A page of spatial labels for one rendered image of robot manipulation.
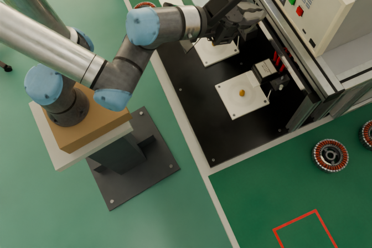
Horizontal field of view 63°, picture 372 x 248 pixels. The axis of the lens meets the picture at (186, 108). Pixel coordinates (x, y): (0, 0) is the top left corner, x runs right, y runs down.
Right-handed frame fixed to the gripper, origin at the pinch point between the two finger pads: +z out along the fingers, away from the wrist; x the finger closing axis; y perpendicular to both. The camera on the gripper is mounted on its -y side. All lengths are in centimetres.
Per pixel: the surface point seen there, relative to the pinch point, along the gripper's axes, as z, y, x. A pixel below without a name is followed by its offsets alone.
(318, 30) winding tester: 7.4, -4.1, 11.4
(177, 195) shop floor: 10, 127, 18
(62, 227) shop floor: -52, 157, 8
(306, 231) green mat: 13, 42, 55
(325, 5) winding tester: 4.1, -11.0, 10.1
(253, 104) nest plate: 15.3, 37.5, 9.6
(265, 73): 13.6, 22.9, 5.5
